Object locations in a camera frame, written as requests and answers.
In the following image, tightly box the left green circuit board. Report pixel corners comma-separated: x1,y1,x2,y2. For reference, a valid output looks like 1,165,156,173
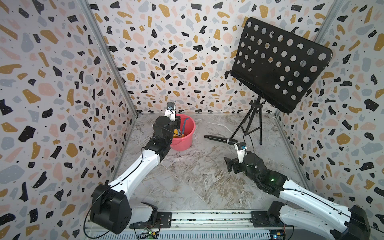
138,230,160,240

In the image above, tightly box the black microphone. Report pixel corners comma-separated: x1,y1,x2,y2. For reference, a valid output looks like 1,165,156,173
204,135,238,145

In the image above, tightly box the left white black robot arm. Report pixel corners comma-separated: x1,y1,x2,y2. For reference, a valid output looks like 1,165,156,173
88,116,181,234

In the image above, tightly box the pink plastic bucket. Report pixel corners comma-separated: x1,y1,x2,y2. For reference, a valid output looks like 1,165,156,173
171,114,196,152

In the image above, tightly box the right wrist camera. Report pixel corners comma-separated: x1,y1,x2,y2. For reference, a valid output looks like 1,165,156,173
235,142,247,164

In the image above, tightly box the green circuit board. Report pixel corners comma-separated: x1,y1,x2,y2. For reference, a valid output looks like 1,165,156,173
138,230,160,240
270,230,286,240

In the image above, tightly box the blue rake yellow handle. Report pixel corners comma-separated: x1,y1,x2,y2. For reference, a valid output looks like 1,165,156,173
181,118,190,137

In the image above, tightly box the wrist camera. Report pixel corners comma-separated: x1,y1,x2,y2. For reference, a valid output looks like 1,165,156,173
165,102,176,122
235,142,247,164

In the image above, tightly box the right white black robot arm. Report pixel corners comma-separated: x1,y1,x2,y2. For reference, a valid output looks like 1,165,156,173
225,152,371,240

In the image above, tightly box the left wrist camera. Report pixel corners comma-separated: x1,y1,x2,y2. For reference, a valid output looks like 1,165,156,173
165,102,176,122

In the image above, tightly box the black perforated music stand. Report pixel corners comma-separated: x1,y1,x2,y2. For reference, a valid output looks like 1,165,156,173
229,16,334,146

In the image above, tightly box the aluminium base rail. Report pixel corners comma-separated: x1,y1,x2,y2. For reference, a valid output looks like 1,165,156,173
85,210,323,240

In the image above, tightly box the right green circuit board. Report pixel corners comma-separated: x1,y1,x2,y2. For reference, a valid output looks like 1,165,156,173
270,230,286,240

